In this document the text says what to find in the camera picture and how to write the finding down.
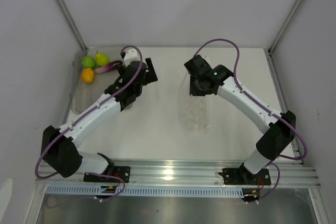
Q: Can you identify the purple toy eggplant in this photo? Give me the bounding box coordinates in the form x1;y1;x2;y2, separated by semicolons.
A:
94;60;123;74

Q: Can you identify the clear zip top bag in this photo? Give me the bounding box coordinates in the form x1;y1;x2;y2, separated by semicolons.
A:
177;72;210;134

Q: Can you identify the orange toy lemon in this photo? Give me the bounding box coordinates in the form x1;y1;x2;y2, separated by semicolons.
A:
81;68;95;84

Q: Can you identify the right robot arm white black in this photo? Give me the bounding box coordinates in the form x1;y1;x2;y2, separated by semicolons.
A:
184;55;296;184

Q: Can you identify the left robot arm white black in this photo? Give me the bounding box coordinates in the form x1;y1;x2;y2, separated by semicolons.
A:
41;58;157;182

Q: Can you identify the yellow-green toy pear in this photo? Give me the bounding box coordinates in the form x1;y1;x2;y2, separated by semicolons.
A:
96;50;110;67

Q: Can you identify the green toy fruit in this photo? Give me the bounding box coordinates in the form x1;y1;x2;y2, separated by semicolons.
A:
81;55;96;69

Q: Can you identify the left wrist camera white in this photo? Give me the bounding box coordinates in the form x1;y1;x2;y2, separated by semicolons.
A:
121;48;140;67

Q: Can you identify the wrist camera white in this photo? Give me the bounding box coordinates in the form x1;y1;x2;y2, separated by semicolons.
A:
121;48;140;67
202;56;211;65

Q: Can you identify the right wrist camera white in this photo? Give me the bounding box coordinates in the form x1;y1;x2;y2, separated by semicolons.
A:
202;56;211;65

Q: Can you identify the left aluminium frame post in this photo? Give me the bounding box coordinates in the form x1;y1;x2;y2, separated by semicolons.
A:
54;0;87;50

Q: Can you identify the aluminium frame post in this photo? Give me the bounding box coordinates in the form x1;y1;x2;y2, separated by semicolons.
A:
54;0;87;50
268;0;306;56

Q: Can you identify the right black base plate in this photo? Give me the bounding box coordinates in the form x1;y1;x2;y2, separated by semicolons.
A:
218;168;271;186

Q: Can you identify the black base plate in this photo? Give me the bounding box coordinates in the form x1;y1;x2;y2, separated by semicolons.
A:
83;165;131;183
218;168;271;186

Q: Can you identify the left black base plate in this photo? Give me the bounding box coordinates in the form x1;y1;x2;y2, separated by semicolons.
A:
83;165;131;183

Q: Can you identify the slotted white cable duct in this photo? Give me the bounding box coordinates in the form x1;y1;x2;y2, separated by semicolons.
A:
46;185;244;198

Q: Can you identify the aluminium mounting rail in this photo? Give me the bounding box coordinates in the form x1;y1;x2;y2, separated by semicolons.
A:
35;158;322;188

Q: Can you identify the right aluminium frame post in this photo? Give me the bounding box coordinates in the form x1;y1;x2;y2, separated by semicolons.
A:
268;0;306;56

